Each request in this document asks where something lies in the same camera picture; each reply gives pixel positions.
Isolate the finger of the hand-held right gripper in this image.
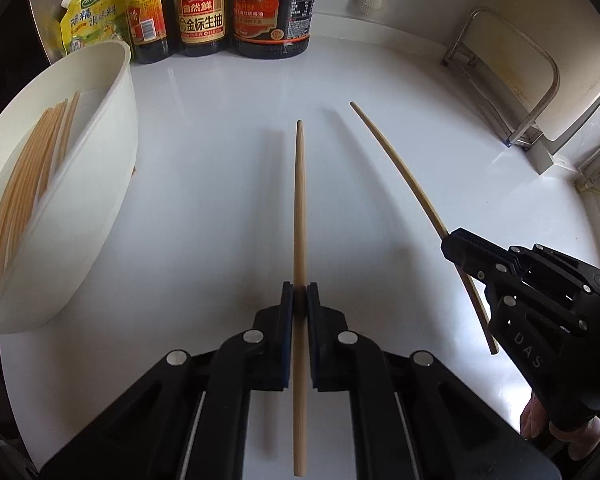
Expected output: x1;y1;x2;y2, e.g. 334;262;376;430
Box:
440;228;518;311
507;243;600;306

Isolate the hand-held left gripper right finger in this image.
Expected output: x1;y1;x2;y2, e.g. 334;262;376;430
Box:
305;282;556;480

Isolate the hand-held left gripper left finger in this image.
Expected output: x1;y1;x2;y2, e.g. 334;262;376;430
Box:
45;281;297;480

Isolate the light wooden chopstick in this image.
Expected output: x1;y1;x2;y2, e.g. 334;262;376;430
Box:
292;120;312;477
350;101;500;356

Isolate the white round basin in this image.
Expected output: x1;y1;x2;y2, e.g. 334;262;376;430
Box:
0;40;140;335

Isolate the pile of wooden chopsticks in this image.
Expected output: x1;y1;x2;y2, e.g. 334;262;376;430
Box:
0;91;81;303

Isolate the person's right hand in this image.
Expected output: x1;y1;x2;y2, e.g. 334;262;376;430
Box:
521;394;600;461

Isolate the dark soy sauce bottle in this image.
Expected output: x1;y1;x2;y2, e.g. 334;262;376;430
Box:
174;0;230;57

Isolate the amber vinegar bottle yellow cap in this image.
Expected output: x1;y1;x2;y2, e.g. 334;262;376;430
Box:
121;0;176;65

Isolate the yellow seasoning pouch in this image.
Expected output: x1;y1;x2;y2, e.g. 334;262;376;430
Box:
57;0;133;58

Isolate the white wall socket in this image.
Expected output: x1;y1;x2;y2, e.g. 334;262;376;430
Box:
575;152;600;193

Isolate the metal wire rack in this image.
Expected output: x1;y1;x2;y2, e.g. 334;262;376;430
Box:
441;6;562;153

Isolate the large red-handled soy sauce jug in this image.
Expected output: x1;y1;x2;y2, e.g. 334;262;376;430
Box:
230;0;320;59

